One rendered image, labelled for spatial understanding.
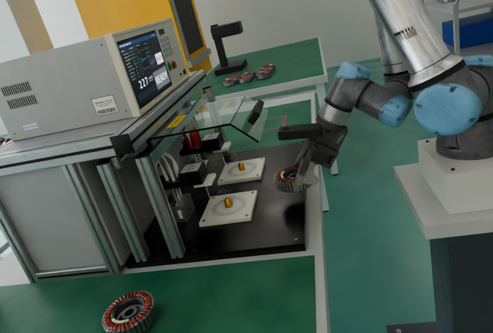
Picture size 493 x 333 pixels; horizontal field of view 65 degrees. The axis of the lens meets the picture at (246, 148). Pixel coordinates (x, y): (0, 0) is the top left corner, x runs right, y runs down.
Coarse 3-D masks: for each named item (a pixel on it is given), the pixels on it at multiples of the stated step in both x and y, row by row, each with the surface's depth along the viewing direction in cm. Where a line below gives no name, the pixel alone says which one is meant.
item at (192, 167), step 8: (184, 168) 110; (192, 168) 109; (200, 168) 108; (168, 176) 114; (184, 176) 107; (192, 176) 107; (200, 176) 107; (208, 176) 111; (168, 184) 109; (176, 184) 108; (184, 184) 108; (192, 184) 107; (200, 184) 107; (208, 184) 107; (176, 192) 113; (176, 200) 112
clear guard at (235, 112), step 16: (176, 112) 113; (192, 112) 108; (208, 112) 104; (224, 112) 100; (240, 112) 99; (160, 128) 100; (176, 128) 96; (192, 128) 93; (208, 128) 91; (240, 128) 90; (256, 128) 96
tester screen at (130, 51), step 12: (120, 48) 92; (132, 48) 98; (144, 48) 104; (156, 48) 112; (132, 60) 97; (144, 60) 103; (132, 72) 96; (144, 72) 102; (132, 84) 95; (168, 84) 116
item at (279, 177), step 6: (282, 168) 112; (288, 168) 111; (294, 168) 111; (276, 174) 110; (282, 174) 109; (288, 174) 111; (294, 174) 109; (276, 180) 106; (282, 180) 105; (288, 180) 104; (282, 186) 105; (288, 186) 104; (300, 186) 103; (306, 186) 104; (288, 192) 104
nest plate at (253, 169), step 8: (248, 160) 141; (256, 160) 139; (264, 160) 137; (224, 168) 139; (232, 168) 137; (248, 168) 134; (256, 168) 132; (224, 176) 132; (232, 176) 131; (240, 176) 130; (248, 176) 128; (256, 176) 127; (224, 184) 129
